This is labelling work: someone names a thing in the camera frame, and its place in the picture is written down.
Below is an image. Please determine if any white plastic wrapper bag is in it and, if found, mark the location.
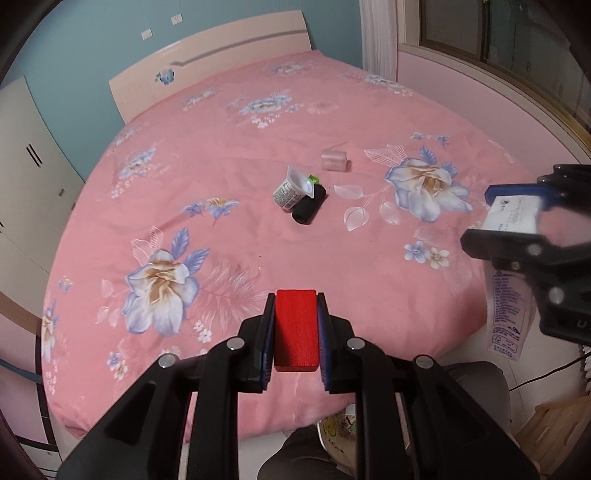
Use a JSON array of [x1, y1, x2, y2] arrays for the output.
[[481, 195, 542, 361]]

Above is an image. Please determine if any red block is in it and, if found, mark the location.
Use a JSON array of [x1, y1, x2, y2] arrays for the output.
[[274, 290, 320, 372]]

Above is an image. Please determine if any pink translucent cup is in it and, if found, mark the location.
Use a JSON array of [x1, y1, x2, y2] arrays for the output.
[[321, 149, 349, 172]]

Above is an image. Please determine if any white yogurt cup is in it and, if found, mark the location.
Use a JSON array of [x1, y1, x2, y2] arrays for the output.
[[273, 165, 315, 211]]

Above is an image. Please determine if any white lined trash bin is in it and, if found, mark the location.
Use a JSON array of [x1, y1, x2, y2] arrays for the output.
[[317, 404, 356, 478]]

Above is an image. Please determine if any grey trousers leg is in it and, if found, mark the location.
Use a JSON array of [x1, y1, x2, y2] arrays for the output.
[[257, 361, 511, 479]]

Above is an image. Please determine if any wooden stool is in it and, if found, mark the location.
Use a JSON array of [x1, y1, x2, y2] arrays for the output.
[[516, 396, 590, 479]]

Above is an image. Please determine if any black cylinder object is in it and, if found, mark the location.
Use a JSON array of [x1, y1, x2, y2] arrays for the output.
[[291, 184, 328, 225]]

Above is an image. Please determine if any pink floral bed sheet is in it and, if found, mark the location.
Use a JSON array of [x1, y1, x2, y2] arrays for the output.
[[42, 52, 532, 437]]

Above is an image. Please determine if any white wardrobe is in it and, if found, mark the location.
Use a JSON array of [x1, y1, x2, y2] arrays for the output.
[[0, 75, 86, 287]]

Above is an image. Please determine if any white curtain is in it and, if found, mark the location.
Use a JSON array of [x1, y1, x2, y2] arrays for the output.
[[359, 0, 398, 80]]

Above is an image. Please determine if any beige wooden headboard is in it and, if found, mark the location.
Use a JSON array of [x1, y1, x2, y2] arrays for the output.
[[109, 10, 311, 123]]

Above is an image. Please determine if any window frame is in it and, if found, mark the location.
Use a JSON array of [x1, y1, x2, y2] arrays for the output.
[[397, 1, 590, 152]]

